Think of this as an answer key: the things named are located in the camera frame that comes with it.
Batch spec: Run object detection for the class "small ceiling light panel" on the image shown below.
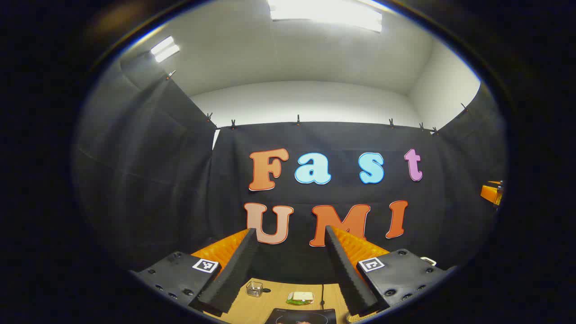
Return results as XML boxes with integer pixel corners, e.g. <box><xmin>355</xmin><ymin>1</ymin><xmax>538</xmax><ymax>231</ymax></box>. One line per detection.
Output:
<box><xmin>150</xmin><ymin>36</ymin><xmax>180</xmax><ymax>63</ymax></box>

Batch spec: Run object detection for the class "row of black cloth clips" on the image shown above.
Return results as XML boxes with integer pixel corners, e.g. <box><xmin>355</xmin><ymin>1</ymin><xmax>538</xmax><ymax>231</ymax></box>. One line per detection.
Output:
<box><xmin>166</xmin><ymin>70</ymin><xmax>468</xmax><ymax>135</ymax></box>

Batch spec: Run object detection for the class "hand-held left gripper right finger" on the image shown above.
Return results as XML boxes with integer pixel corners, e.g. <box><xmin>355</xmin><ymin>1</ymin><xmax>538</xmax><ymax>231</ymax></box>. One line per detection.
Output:
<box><xmin>325</xmin><ymin>226</ymin><xmax>457</xmax><ymax>315</ymax></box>

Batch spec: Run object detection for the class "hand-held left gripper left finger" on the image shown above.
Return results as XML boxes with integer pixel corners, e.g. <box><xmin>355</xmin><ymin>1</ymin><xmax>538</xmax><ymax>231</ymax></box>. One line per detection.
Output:
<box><xmin>130</xmin><ymin>228</ymin><xmax>260</xmax><ymax>315</ymax></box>

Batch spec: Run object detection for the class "large ceiling light panel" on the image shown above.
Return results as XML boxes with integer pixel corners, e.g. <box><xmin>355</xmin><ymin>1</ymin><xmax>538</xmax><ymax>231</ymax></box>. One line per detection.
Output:
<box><xmin>268</xmin><ymin>0</ymin><xmax>383</xmax><ymax>33</ymax></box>

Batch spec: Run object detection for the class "black backdrop cloth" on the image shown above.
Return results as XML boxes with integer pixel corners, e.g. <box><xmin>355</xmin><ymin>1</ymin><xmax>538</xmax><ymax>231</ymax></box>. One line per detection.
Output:
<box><xmin>72</xmin><ymin>49</ymin><xmax>509</xmax><ymax>286</ymax></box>

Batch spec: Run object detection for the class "black induction cooktop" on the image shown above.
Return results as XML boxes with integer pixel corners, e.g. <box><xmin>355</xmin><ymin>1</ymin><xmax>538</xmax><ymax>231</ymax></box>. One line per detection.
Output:
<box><xmin>265</xmin><ymin>308</ymin><xmax>337</xmax><ymax>324</ymax></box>

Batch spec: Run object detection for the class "sandwich with lettuce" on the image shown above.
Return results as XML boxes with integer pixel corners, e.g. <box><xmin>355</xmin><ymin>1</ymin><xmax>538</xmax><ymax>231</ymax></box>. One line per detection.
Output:
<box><xmin>287</xmin><ymin>292</ymin><xmax>315</xmax><ymax>306</ymax></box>

